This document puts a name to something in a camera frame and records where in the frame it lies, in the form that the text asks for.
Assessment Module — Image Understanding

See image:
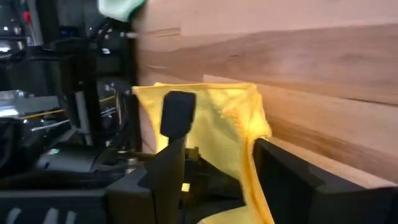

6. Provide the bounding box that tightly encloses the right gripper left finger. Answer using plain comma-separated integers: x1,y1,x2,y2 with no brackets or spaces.
0,136,188,224

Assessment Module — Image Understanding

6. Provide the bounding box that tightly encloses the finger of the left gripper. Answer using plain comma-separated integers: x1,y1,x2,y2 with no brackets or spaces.
160,90,197,140

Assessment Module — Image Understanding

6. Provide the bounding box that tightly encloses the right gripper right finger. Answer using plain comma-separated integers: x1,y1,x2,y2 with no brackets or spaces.
252,138,398,224

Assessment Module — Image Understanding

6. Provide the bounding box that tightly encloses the green microfiber towel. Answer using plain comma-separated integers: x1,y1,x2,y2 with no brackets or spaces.
97,0,147,23

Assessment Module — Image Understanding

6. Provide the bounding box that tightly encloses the black aluminium table frame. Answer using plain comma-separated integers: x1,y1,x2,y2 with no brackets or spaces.
126,18,144,153

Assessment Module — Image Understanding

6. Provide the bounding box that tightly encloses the yellow microfiber towel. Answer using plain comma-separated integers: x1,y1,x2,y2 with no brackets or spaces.
132,82,276,224

